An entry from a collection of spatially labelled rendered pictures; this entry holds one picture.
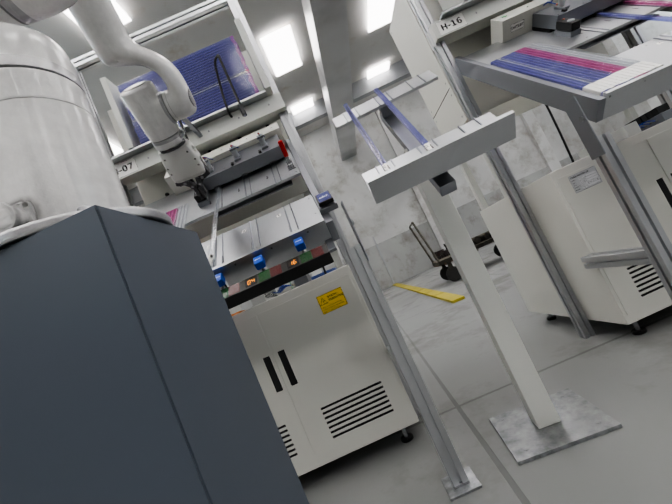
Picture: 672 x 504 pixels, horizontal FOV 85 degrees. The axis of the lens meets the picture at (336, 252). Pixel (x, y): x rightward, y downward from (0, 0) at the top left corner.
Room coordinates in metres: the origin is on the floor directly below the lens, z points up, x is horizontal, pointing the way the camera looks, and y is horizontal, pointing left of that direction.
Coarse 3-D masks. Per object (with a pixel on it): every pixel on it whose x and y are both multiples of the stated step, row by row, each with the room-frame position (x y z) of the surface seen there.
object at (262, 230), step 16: (288, 208) 1.05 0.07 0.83; (304, 208) 1.02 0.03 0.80; (256, 224) 1.04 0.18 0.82; (272, 224) 1.01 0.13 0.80; (288, 224) 0.99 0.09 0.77; (304, 224) 0.96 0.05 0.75; (208, 240) 1.06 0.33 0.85; (224, 240) 1.03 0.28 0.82; (240, 240) 1.00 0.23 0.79; (256, 240) 0.98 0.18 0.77; (272, 240) 0.95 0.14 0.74; (224, 256) 0.97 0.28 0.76
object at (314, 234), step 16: (320, 224) 0.91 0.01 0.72; (288, 240) 0.91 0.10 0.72; (304, 240) 0.92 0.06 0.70; (320, 240) 0.94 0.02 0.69; (240, 256) 0.90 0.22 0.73; (256, 256) 0.91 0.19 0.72; (272, 256) 0.93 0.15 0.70; (288, 256) 0.94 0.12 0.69; (224, 272) 0.91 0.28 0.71; (240, 272) 0.93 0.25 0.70; (256, 272) 0.94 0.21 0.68; (224, 288) 0.94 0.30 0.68
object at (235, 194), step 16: (256, 176) 1.29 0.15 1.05; (272, 176) 1.25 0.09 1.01; (288, 176) 1.21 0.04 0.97; (192, 192) 1.38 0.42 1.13; (224, 192) 1.28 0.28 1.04; (240, 192) 1.24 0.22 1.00; (256, 192) 1.20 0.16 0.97; (272, 192) 1.26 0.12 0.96; (160, 208) 1.36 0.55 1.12; (192, 208) 1.27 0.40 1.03; (208, 208) 1.22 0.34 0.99; (224, 208) 1.20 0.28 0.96
